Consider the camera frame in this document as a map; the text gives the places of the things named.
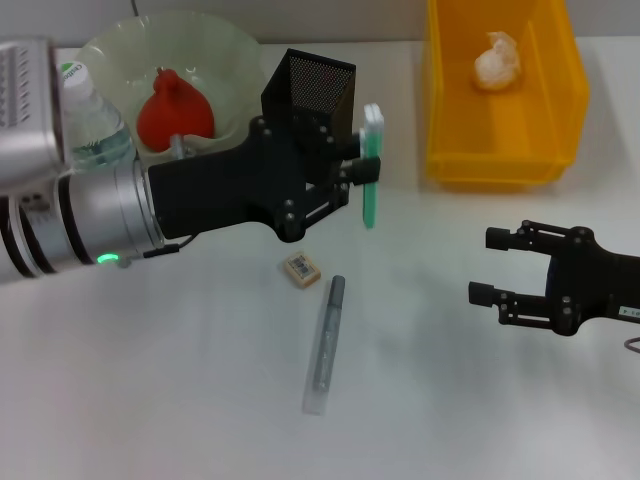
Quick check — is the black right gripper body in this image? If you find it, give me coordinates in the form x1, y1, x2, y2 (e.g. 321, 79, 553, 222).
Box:
544, 225, 640, 337

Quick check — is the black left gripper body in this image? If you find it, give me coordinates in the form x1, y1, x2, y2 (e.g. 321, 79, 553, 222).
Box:
148, 115, 307, 245

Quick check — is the green utility knife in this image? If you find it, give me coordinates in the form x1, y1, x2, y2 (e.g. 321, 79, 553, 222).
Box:
358, 103, 386, 230

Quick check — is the beige eraser with barcode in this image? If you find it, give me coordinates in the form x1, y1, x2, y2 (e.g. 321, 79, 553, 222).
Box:
282, 251, 323, 290

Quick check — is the clear green-label water bottle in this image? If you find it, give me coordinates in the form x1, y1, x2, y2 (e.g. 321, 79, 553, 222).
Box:
58, 60, 137, 174

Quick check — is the grey pen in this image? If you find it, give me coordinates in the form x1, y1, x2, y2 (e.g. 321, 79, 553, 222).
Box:
301, 274, 347, 417

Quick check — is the white paper ball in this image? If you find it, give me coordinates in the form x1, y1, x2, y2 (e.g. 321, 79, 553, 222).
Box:
472, 30, 526, 94

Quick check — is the black mesh pen holder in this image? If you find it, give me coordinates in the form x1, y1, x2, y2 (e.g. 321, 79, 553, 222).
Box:
260, 48, 358, 169

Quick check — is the pale green glass fruit plate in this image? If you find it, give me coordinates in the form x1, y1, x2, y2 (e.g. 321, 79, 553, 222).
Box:
77, 13, 265, 161

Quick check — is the yellow plastic bin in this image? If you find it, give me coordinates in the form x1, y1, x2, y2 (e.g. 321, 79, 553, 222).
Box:
423, 0, 591, 194

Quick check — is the left gripper connector cable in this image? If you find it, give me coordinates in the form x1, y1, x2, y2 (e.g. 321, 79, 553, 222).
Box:
117, 133, 199, 269

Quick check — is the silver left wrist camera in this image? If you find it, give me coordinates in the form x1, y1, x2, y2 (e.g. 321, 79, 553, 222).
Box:
0, 35, 69, 194

